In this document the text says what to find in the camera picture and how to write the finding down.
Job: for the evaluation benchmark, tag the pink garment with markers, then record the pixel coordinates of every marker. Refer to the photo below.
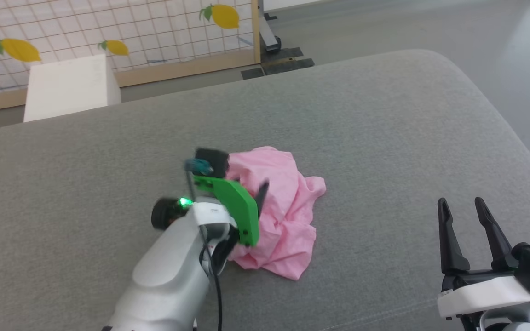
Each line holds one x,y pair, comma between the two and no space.
288,216

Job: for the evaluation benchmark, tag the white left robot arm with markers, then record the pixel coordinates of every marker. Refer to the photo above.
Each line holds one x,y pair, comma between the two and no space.
168,276

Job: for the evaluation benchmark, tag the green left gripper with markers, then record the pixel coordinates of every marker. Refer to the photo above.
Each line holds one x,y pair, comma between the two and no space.
239,207

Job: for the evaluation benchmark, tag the grey metal stand leg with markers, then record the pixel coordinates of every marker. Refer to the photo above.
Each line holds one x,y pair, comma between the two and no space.
269,34

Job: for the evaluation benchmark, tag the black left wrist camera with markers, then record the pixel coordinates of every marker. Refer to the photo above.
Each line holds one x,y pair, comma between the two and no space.
213,162

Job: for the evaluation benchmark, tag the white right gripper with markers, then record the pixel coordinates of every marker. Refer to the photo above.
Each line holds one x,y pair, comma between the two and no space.
486,289

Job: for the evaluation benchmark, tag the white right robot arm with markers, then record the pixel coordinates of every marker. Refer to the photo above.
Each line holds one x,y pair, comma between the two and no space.
504,322

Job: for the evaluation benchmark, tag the lemon print partition panel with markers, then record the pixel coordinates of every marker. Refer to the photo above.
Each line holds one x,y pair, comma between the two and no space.
108,32

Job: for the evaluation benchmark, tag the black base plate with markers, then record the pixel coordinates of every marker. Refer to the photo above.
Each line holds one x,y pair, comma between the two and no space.
276,64

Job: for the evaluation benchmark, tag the white box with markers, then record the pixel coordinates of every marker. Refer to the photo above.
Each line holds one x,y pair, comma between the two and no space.
69,87

